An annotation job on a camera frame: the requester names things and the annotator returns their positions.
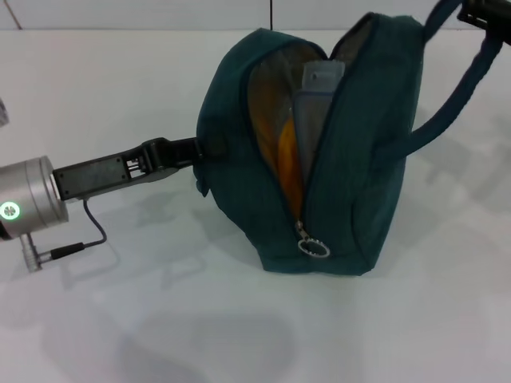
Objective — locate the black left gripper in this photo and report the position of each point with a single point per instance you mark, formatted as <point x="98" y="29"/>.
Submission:
<point x="96" y="175"/>

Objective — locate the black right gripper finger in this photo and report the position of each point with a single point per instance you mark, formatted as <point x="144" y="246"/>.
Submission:
<point x="497" y="18"/>

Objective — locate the yellow banana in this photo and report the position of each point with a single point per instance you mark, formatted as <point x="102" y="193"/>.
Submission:
<point x="291" y="171"/>

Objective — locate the clear plastic food container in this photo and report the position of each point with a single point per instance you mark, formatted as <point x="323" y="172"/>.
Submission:
<point x="311" y="131"/>

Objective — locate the teal insulated lunch bag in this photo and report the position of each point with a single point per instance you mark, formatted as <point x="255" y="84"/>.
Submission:
<point x="359" y="179"/>

